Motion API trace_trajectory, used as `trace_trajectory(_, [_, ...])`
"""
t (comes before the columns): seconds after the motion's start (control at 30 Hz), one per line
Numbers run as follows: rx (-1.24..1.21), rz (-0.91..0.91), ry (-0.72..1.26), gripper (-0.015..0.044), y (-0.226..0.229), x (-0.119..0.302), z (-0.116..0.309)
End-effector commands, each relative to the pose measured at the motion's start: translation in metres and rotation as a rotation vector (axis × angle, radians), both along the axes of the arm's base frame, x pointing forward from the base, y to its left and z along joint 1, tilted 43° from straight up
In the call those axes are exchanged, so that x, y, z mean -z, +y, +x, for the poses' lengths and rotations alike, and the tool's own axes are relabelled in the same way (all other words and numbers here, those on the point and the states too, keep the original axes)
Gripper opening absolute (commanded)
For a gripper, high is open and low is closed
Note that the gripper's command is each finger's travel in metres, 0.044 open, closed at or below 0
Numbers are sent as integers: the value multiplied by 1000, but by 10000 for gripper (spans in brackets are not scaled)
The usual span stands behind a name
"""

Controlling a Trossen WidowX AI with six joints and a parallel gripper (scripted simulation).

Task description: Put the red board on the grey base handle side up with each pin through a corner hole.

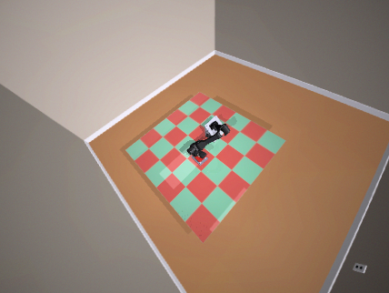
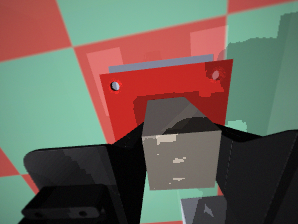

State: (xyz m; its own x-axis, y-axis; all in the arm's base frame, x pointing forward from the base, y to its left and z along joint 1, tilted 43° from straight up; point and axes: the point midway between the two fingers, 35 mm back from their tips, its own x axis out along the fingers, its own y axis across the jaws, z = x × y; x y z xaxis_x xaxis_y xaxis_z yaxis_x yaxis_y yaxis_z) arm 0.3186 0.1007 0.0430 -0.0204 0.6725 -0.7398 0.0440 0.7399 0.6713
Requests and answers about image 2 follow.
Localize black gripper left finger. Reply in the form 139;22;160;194
23;122;147;224

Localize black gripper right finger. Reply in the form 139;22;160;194
214;123;298;224

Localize red plate with grey square handle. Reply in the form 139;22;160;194
99;59;233;191

